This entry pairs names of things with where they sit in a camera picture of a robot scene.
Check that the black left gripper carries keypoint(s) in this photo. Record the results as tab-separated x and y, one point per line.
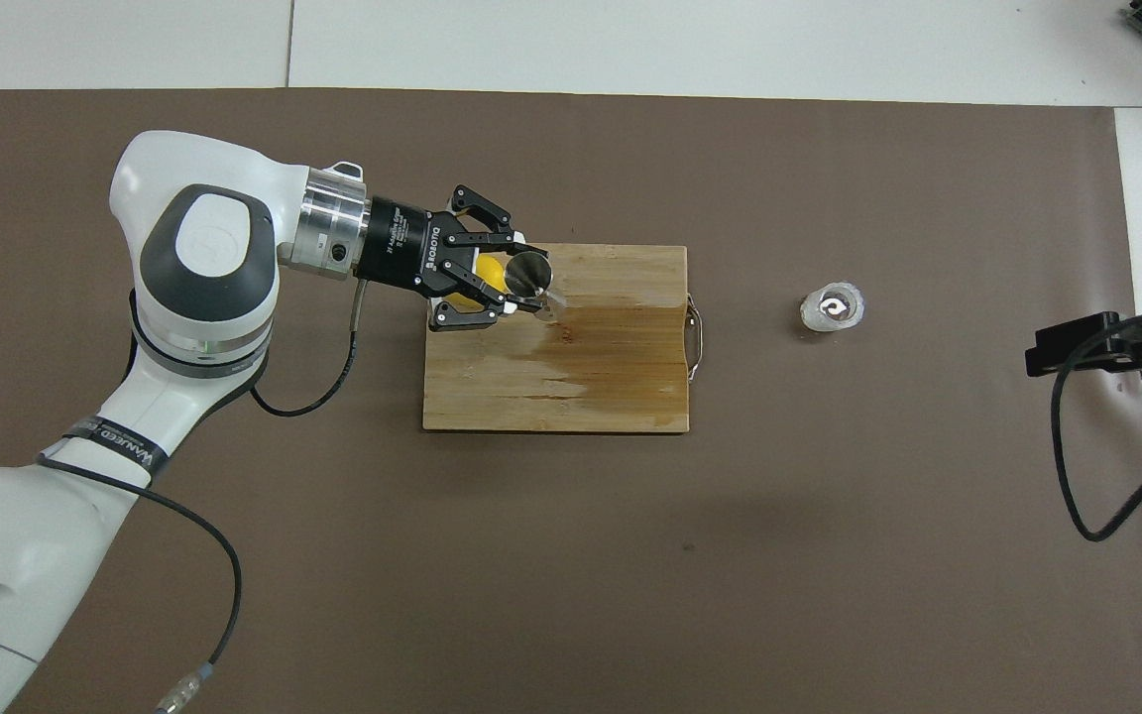
398	243

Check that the steel double jigger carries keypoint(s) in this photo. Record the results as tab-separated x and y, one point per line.
529	270

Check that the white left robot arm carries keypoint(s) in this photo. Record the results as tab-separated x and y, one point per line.
204	258

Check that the yellow lemon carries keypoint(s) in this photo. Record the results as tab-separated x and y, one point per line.
488	270

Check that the wooden cutting board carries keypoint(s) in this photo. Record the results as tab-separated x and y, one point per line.
531	387

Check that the brown paper table mat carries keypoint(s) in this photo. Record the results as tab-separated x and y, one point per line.
630	575

